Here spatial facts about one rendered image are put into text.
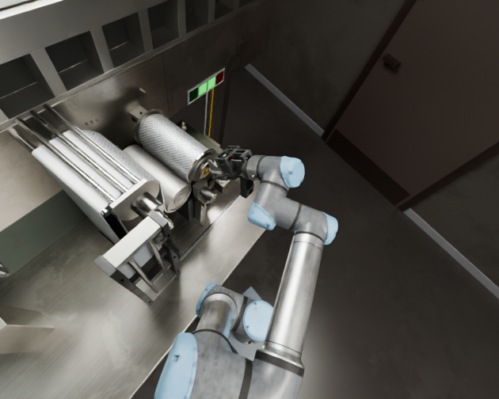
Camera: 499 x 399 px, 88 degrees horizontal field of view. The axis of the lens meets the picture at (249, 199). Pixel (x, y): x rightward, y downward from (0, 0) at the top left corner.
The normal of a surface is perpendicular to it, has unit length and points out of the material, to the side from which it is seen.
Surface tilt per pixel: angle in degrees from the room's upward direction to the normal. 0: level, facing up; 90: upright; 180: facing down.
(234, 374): 32
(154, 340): 0
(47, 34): 90
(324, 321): 0
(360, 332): 0
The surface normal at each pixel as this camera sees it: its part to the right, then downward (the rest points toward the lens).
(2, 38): 0.79, 0.60
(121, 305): 0.18, -0.47
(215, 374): 0.29, -0.72
